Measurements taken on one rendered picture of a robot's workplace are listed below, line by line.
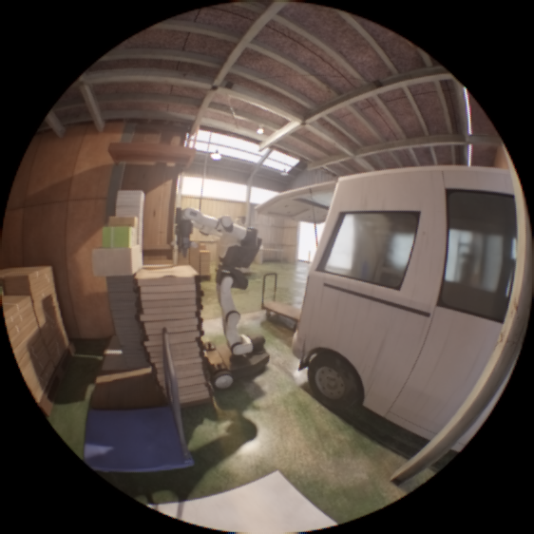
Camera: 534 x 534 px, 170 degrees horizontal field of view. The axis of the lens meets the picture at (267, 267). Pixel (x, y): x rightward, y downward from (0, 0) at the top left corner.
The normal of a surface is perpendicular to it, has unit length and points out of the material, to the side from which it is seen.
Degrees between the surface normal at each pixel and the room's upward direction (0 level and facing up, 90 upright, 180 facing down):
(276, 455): 0
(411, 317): 90
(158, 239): 90
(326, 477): 0
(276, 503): 0
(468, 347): 90
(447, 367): 90
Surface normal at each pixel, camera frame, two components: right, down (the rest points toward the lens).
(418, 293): -0.83, -0.07
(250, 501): 0.07, -0.99
